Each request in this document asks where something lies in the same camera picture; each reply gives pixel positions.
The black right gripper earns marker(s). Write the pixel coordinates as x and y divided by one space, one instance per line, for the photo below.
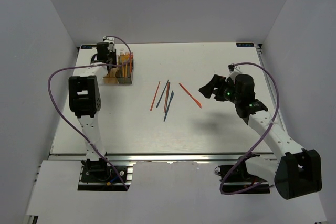
219 82

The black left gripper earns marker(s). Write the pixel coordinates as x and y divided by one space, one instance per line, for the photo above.
113 54

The yellow-orange plastic fork bent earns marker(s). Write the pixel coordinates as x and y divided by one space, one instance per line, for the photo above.
123 65

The yellow-orange plastic fork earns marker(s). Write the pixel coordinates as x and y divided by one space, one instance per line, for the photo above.
127 57

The red-orange plastic fork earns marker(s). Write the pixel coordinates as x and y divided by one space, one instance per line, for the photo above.
131 62

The red-orange plastic knife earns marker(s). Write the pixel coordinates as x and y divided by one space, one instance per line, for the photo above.
190 95

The blue plastic knife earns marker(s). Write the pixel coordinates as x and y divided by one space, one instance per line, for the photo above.
168 105

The yellow-orange plastic knife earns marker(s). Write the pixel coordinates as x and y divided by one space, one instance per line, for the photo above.
115 71

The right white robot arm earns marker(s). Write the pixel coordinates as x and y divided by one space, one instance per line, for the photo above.
297 171

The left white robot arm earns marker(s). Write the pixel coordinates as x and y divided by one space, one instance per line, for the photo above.
85 101

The black logo sticker left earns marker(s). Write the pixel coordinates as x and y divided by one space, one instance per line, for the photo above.
88 46

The black logo sticker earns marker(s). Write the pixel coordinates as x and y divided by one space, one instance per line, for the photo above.
88 46
245 44

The amber plastic container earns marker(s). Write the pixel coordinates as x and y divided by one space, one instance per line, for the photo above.
109 80

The smoky grey plastic container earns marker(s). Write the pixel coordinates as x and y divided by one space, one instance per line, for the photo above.
128 79

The red-orange chopstick inner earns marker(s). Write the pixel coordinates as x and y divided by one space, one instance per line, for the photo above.
166 98

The red-orange chopstick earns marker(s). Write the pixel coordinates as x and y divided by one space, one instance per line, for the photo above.
154 98
166 98

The black logo sticker right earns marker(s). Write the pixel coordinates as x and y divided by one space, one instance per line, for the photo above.
245 44

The red-orange chopstick outer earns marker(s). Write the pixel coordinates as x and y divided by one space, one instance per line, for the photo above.
154 98

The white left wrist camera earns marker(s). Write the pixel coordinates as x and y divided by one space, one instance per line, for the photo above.
111 41

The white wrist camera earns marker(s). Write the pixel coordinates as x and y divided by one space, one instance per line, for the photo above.
111 41
233 73

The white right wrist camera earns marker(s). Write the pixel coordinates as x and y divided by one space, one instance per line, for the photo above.
233 73

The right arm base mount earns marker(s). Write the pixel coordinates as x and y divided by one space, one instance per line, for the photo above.
240 179

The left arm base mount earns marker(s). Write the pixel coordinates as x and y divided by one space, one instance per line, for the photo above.
100 176

